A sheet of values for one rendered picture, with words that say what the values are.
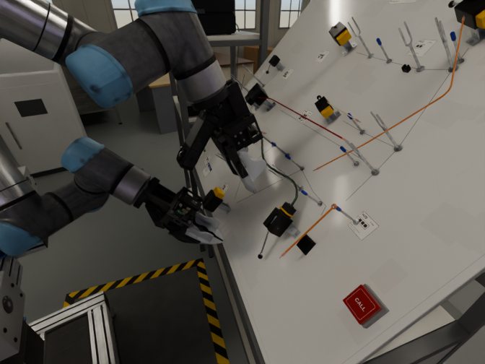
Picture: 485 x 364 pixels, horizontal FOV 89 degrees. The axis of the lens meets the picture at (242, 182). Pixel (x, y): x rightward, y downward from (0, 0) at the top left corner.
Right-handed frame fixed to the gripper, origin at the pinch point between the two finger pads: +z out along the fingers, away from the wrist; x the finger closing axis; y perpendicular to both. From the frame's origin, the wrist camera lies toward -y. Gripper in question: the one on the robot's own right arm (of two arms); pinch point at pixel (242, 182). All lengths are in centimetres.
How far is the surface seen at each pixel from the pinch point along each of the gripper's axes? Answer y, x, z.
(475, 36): 60, -6, -3
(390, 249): 17.0, -21.6, 18.2
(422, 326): 23, -25, 60
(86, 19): -38, 630, -96
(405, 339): 16, -26, 57
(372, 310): 5.9, -27.6, 19.6
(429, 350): 19, -30, 59
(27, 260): -155, 145, 57
